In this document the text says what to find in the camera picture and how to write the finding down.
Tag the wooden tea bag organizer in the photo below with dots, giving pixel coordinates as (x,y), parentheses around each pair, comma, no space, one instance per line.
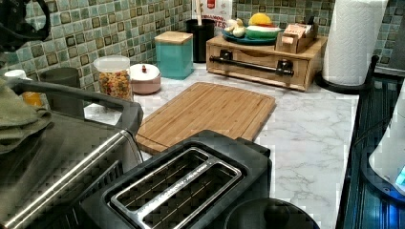
(296,37)

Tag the bamboo cutting board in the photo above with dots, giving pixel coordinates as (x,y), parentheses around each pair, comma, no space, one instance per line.
(226,110)

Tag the pink lidded ceramic pot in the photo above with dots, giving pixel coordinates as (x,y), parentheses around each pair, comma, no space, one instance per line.
(145,78)

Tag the black two-slot toaster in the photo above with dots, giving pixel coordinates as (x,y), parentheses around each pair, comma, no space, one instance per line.
(194,184)

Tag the wooden drawer box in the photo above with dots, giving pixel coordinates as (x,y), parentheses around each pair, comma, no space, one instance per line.
(306,64)

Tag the green and white bowl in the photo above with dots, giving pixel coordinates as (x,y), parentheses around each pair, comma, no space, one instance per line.
(260,32)

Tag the red and white food box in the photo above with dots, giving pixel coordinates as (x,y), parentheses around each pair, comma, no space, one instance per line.
(219,11)

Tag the orange juice bottle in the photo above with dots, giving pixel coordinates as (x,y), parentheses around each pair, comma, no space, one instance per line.
(30,98)

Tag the black utensil holder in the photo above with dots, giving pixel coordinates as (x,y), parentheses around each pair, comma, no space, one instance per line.
(201,34)

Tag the glass cereal jar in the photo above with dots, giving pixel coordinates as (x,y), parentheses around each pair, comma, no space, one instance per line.
(114,76)

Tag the teal canister with wooden lid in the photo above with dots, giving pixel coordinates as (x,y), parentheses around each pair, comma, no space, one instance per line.
(174,51)

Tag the black round lid with knob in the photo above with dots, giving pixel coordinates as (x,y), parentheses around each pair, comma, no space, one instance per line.
(268,213)

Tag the stainless toaster oven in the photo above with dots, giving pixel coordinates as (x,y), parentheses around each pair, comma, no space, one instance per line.
(44,179)

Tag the black drawer handle bar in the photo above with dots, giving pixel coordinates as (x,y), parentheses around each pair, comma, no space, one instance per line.
(284,67)

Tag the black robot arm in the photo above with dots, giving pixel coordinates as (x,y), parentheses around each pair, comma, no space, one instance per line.
(15,31)

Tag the wooden utensil handle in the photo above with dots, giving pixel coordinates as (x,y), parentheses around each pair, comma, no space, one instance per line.
(199,12)

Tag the white paper towel roll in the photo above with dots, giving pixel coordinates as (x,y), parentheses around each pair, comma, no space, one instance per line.
(354,29)

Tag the blue plate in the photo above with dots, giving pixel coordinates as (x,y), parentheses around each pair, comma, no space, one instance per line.
(247,41)

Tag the yellow lemon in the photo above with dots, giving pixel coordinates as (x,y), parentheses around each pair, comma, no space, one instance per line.
(259,19)

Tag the green towel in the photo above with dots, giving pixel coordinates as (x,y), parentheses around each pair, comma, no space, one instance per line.
(18,120)

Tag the garlic bulbs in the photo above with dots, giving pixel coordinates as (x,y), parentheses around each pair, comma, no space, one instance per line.
(235,27)

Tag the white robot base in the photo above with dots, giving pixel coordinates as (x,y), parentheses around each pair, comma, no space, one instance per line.
(388,159)

